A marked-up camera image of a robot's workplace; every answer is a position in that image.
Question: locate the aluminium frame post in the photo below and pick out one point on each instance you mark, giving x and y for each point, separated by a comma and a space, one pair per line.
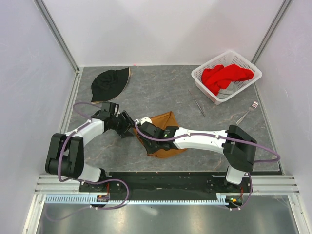
272, 28
56, 33

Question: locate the red cloth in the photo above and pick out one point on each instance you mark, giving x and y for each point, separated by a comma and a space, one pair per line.
220, 77

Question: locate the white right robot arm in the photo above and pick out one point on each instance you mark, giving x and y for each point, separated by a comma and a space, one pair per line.
236, 145

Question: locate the orange cloth napkin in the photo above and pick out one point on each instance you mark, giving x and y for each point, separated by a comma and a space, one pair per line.
162, 121

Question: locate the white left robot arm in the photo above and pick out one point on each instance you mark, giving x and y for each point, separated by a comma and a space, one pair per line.
65, 157

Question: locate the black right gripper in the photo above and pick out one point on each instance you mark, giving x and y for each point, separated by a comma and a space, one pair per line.
153, 149

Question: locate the left aluminium frame post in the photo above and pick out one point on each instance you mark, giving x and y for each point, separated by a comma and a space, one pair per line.
56, 33

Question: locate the silver knife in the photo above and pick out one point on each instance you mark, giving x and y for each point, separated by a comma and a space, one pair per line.
201, 110

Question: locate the aluminium front rail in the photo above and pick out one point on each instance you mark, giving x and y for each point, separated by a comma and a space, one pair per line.
262, 185

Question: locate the silver fork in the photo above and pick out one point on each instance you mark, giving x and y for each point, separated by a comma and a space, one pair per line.
251, 108

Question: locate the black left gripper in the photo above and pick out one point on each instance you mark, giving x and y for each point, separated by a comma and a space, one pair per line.
127, 124

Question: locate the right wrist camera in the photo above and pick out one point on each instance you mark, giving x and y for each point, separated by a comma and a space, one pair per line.
143, 120

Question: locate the black bucket hat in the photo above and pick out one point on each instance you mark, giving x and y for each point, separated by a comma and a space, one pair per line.
109, 84

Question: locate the slotted cable duct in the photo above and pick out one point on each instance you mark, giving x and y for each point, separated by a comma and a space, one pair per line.
97, 200

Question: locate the white plastic basket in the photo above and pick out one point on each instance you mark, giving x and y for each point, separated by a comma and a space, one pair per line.
226, 59

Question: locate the right aluminium frame post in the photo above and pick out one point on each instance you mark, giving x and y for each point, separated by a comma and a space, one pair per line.
272, 28

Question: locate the grey cloth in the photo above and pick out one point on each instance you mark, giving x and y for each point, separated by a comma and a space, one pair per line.
231, 90

